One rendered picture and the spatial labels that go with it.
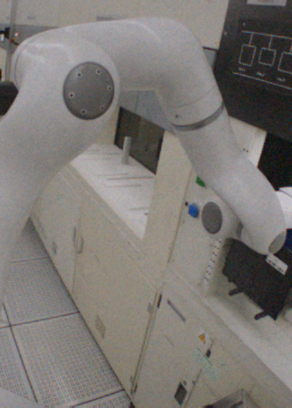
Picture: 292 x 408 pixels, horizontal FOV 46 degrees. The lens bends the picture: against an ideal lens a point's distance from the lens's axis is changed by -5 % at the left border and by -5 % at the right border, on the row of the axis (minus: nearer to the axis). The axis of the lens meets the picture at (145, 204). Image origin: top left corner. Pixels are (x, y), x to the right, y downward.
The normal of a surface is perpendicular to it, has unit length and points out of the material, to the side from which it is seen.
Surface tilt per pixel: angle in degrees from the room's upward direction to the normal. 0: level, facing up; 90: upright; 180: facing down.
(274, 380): 90
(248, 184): 53
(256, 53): 90
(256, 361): 90
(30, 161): 117
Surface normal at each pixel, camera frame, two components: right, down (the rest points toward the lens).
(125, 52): -0.39, 0.50
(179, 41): 0.41, 0.07
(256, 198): 0.12, -0.03
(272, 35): -0.85, 0.07
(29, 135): -0.12, 0.81
